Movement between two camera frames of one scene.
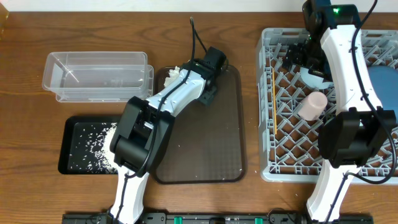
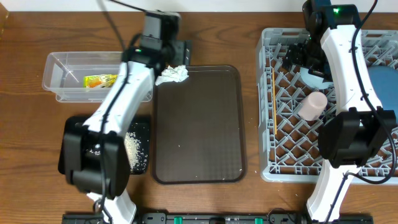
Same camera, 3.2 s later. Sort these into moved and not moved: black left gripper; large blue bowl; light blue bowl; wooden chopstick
Moved: black left gripper
Not moved: wooden chopstick; light blue bowl; large blue bowl
